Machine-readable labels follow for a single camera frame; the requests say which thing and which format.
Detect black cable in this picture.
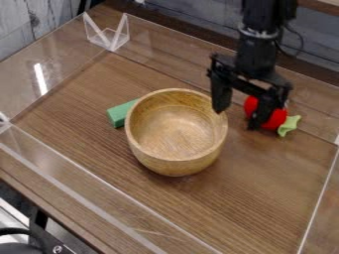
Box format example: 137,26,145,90
0,227,45,254

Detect clear acrylic corner bracket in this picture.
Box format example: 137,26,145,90
82,13,129,52

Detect green rectangular block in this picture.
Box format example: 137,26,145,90
105,99,137,128

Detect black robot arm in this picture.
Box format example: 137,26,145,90
206,0,304,130

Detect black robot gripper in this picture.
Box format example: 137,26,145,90
208,40,292,130

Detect clear acrylic tray walls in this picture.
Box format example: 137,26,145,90
0,9,339,254

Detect round wooden bowl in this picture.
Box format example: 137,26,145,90
124,88,228,177

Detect black metal table frame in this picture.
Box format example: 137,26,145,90
0,181,96,254

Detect red plush tomato toy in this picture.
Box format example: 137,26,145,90
244,96,301,137

